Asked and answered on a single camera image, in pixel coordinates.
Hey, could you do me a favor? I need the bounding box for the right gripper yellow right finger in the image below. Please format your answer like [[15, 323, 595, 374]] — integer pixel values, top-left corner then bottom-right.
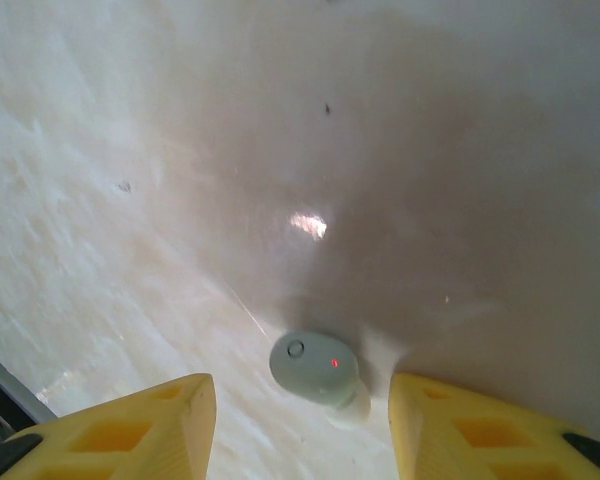
[[388, 371, 600, 480]]

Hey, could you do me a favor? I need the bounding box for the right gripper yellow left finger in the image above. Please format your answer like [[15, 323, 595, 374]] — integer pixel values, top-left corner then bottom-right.
[[0, 372, 217, 480]]

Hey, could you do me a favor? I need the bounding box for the green wireless earbud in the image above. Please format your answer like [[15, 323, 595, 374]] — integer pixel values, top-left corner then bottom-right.
[[268, 328, 372, 432]]

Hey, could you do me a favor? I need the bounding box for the aluminium mounting rail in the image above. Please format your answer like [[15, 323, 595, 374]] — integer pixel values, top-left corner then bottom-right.
[[0, 342, 61, 426]]

